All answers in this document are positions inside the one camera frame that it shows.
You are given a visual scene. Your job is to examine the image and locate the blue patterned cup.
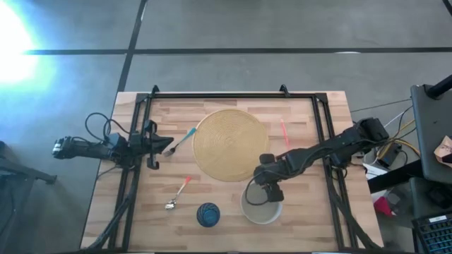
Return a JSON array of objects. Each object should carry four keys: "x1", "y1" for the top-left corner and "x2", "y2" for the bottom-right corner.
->
[{"x1": 196, "y1": 202, "x2": 222, "y2": 229}]

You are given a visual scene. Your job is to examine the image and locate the white paper sheet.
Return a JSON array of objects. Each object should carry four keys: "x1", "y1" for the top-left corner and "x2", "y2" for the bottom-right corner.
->
[{"x1": 362, "y1": 162, "x2": 389, "y2": 181}]

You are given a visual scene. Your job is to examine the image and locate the red straw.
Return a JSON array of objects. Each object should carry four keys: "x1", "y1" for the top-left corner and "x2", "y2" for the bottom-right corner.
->
[{"x1": 280, "y1": 119, "x2": 291, "y2": 151}]

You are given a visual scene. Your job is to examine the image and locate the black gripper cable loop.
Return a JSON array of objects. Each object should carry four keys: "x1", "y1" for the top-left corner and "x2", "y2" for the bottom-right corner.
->
[{"x1": 244, "y1": 176, "x2": 270, "y2": 207}]

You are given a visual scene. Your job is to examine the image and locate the round woven straw placemat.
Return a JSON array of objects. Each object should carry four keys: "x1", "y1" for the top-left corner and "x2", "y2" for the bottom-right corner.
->
[{"x1": 191, "y1": 108, "x2": 271, "y2": 183}]

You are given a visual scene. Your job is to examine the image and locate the white bowl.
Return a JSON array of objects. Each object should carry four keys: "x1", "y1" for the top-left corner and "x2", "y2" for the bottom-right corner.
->
[{"x1": 239, "y1": 181, "x2": 283, "y2": 226}]

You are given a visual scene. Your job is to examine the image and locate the spoon with red handle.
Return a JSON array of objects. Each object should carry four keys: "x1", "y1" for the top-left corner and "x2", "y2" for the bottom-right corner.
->
[{"x1": 164, "y1": 176, "x2": 193, "y2": 211}]

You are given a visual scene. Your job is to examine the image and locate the red object on floor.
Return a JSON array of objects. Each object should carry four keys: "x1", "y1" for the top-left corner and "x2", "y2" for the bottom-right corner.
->
[{"x1": 373, "y1": 196, "x2": 396, "y2": 217}]

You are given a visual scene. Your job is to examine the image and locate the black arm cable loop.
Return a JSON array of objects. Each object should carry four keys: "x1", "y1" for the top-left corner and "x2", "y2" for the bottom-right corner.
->
[{"x1": 84, "y1": 111, "x2": 123, "y2": 144}]

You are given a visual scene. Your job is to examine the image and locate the black power box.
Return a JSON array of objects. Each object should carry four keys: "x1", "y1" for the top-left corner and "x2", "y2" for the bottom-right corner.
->
[{"x1": 378, "y1": 142, "x2": 403, "y2": 167}]

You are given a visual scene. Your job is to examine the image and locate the black side table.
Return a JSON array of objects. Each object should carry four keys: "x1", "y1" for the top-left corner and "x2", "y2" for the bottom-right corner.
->
[{"x1": 367, "y1": 73, "x2": 452, "y2": 193}]

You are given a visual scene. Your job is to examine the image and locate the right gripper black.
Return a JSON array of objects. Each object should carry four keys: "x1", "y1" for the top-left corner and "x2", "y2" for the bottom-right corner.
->
[{"x1": 253, "y1": 153, "x2": 289, "y2": 204}]

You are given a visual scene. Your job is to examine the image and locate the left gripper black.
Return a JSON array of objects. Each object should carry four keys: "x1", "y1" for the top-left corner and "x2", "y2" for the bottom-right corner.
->
[{"x1": 129, "y1": 119, "x2": 175, "y2": 171}]

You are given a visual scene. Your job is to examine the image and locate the black aluminium rig frame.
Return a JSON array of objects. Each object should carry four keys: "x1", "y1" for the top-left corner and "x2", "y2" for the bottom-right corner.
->
[{"x1": 81, "y1": 83, "x2": 382, "y2": 253}]

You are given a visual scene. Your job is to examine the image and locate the yellow cables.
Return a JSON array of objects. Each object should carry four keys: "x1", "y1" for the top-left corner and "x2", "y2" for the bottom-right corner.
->
[{"x1": 374, "y1": 118, "x2": 422, "y2": 160}]

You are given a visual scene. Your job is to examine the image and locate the brown cardboard piece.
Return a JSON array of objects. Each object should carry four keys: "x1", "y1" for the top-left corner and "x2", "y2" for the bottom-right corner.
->
[{"x1": 433, "y1": 135, "x2": 452, "y2": 164}]

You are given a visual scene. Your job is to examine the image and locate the fork with teal handle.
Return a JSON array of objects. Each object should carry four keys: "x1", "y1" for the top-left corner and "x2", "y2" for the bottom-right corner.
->
[{"x1": 162, "y1": 126, "x2": 198, "y2": 158}]

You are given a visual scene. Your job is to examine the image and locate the black keyboard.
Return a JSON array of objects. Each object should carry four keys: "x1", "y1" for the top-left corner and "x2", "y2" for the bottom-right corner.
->
[{"x1": 411, "y1": 210, "x2": 452, "y2": 254}]

